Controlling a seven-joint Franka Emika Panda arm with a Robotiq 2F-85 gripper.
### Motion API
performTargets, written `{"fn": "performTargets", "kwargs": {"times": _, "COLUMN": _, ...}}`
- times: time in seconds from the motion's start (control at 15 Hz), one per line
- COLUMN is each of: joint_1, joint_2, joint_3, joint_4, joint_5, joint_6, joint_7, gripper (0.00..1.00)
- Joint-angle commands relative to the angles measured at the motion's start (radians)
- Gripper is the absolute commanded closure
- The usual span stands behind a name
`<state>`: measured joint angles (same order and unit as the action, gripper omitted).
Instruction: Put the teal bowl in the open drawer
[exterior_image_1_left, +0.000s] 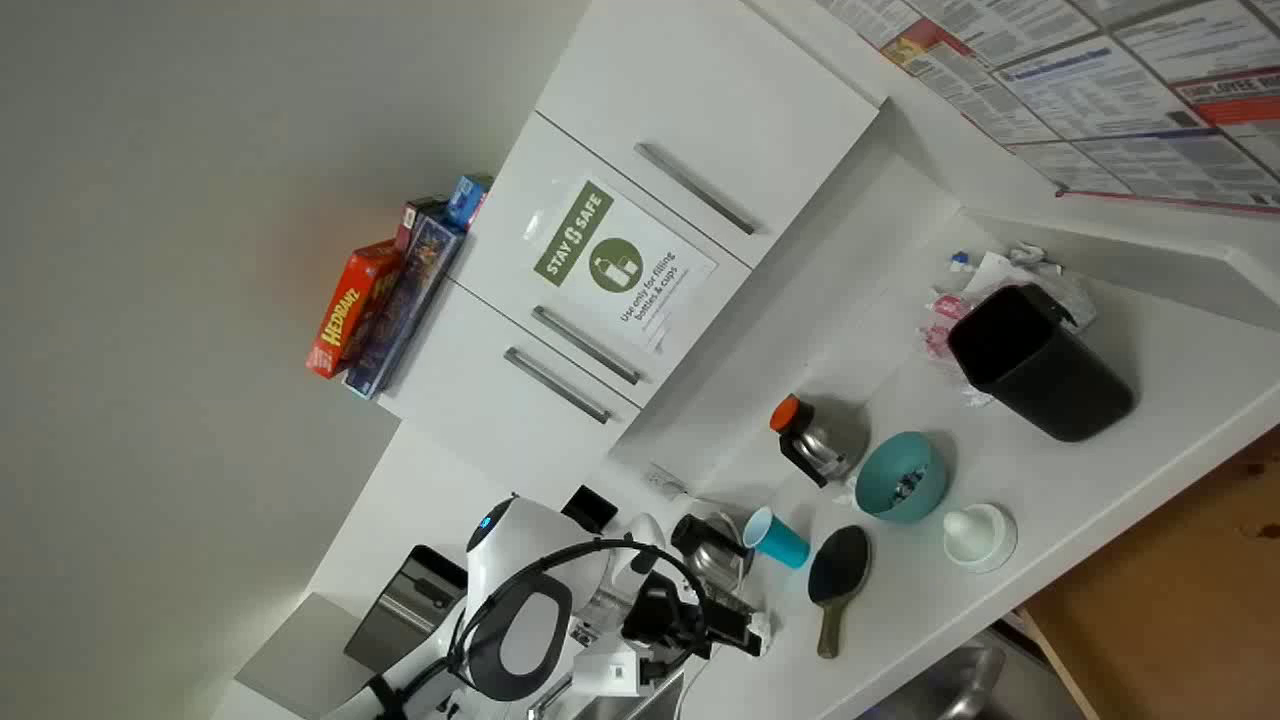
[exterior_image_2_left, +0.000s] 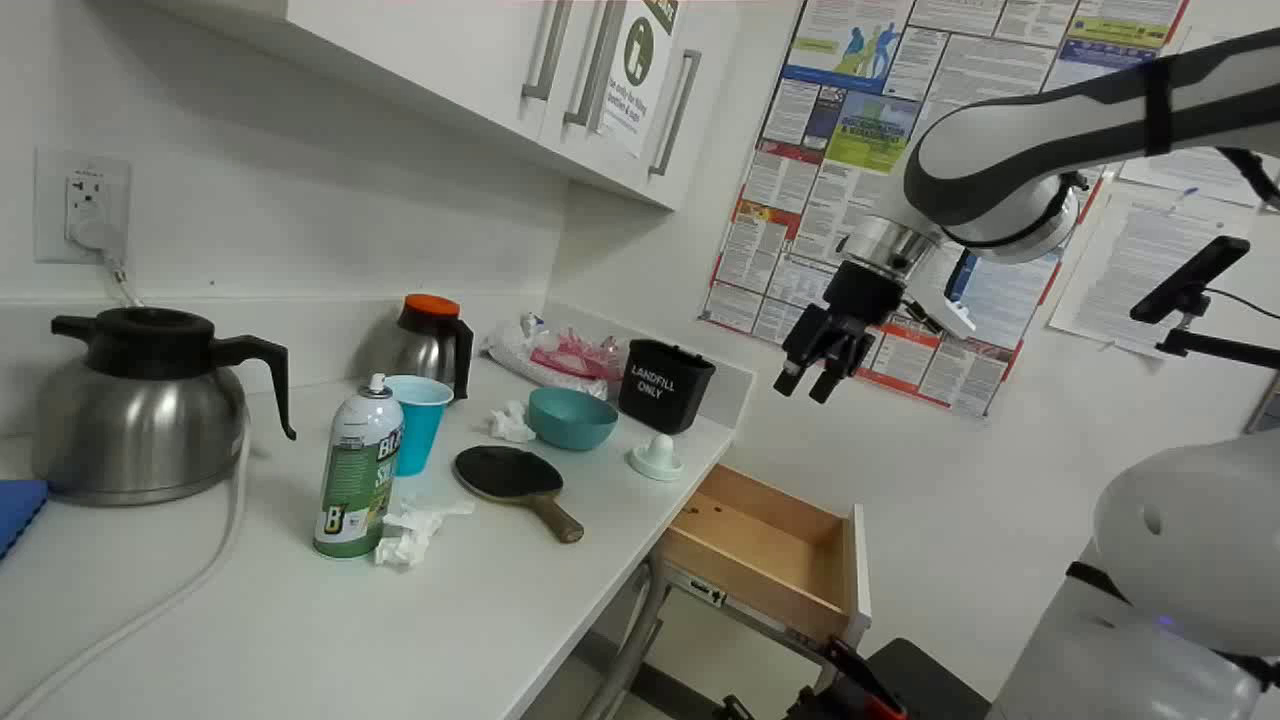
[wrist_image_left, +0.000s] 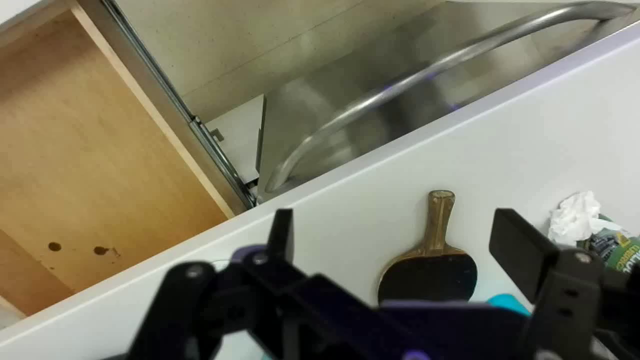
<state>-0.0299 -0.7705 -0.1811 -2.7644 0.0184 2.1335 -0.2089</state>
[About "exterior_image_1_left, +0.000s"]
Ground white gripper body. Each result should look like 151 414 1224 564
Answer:
622 570 772 665

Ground teal bowl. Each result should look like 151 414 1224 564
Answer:
854 428 957 528

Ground wooden open drawer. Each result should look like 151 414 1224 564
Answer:
1016 423 1280 720

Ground steel coffee pot black lid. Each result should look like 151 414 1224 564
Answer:
668 512 760 587

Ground blue plastic cup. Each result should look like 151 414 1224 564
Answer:
742 503 818 574

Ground black ping pong paddle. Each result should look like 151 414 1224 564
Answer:
806 518 877 665

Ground steel carafe with orange lid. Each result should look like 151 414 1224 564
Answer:
769 391 874 491

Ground stainless steel appliance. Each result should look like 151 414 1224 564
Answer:
856 626 1076 720

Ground small white round dish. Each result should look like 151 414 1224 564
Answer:
940 498 1022 574

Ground green stay safe sign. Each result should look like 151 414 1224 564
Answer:
533 175 719 359

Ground white cabinet door with sign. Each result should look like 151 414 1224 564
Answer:
453 111 755 413

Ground long blue box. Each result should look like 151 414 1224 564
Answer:
342 195 473 405

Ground black plastic bin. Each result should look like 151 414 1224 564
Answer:
943 281 1136 447

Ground red cardboard box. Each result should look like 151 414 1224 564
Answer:
302 234 405 382

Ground small blue box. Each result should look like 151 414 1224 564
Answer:
445 172 497 241

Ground bag of pink packets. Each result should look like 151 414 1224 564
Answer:
922 234 1104 359

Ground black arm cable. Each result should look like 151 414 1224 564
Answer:
445 533 711 701

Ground steel cabinet handle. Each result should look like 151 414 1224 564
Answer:
529 303 649 391
502 343 622 428
633 134 765 241

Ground large colourful wall poster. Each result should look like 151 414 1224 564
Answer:
813 0 1280 216

